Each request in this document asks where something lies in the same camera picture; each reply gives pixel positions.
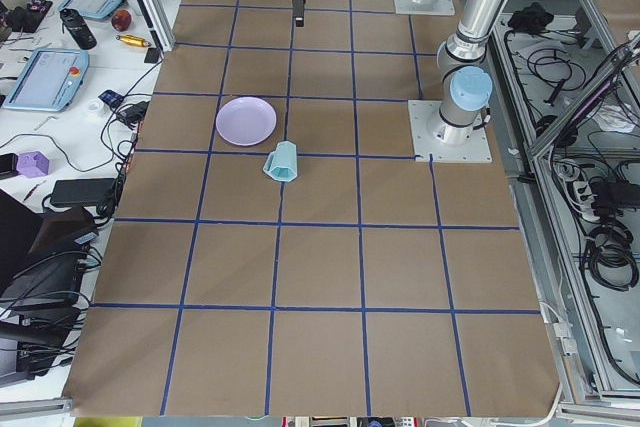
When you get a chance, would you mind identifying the mint green faceted cup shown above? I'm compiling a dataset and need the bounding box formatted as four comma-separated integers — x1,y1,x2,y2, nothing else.
263,141,298,182

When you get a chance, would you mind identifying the lavender plate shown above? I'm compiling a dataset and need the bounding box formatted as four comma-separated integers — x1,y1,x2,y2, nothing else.
216,97,277,147

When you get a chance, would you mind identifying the gold cylinder tool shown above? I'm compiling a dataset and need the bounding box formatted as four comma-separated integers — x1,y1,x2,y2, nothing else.
115,35,152,48

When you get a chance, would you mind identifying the red apple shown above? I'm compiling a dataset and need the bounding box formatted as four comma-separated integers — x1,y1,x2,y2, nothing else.
111,9,132,32

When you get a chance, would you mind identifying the blue teach pendant near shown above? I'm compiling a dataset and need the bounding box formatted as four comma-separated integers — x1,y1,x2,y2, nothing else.
2,48,90,112

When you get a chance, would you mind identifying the black power adapter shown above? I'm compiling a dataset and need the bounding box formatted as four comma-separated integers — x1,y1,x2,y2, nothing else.
49,178,115,208

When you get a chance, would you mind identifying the purple 3D printed block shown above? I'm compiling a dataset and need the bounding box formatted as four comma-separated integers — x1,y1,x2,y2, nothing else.
16,151,50,178

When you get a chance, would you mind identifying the crumpled white plastic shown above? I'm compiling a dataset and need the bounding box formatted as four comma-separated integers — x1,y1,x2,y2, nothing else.
592,104,636,133

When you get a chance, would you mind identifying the white power strip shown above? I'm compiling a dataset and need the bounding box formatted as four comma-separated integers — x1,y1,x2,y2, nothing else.
570,180,599,223

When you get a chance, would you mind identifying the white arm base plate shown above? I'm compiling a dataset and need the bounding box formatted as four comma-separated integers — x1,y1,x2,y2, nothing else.
394,0,455,17
408,100,492,164

